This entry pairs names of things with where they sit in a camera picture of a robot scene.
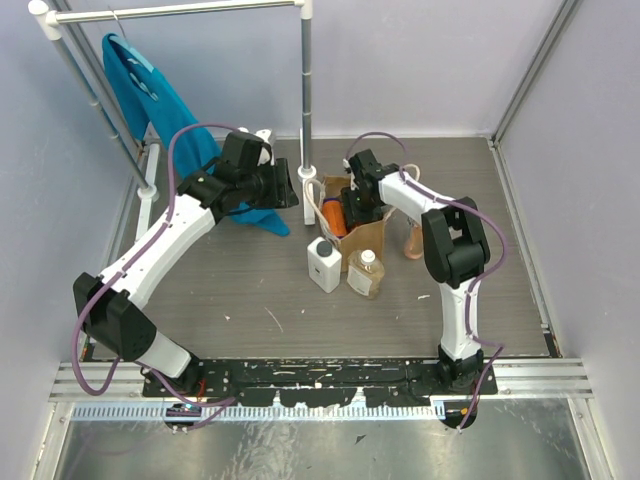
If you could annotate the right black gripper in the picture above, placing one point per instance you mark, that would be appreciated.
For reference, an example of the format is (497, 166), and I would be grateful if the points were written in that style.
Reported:
(353, 215)

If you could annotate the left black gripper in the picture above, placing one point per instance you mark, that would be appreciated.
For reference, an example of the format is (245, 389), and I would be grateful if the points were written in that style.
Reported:
(282, 182)

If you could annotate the orange bottle blue cap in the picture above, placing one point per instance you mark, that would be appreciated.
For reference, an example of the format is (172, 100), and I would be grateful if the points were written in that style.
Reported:
(333, 212)

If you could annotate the canvas burlap tote bag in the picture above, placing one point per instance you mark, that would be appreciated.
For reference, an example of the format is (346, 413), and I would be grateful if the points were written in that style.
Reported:
(369, 236)

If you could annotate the clear amber bottle white cap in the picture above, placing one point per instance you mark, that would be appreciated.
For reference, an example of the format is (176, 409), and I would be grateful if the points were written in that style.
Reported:
(365, 273)

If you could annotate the pink cap peach bottle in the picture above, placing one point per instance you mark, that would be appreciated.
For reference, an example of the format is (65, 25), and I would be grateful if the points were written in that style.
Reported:
(413, 247)

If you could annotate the white bottle black cap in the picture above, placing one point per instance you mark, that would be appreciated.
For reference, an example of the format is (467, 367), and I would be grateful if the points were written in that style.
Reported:
(324, 264)

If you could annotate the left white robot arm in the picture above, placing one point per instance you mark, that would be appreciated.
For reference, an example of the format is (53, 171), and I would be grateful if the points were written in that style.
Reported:
(110, 305)

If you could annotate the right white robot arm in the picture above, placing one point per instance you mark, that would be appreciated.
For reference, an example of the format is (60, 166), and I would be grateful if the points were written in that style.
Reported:
(455, 251)

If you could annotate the teal cloth shirt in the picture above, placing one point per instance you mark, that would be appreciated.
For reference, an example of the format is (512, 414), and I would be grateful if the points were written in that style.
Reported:
(146, 98)

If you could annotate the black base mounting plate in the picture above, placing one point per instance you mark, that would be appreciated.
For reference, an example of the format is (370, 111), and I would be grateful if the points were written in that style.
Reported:
(312, 382)

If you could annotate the white metal clothes rack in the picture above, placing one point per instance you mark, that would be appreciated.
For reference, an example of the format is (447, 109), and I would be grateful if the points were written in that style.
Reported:
(52, 23)

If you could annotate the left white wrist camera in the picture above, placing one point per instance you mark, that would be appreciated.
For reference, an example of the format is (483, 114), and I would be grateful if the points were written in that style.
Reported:
(267, 138)

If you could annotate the aluminium frame rail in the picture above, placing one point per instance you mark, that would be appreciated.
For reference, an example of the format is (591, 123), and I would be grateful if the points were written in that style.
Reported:
(535, 377)

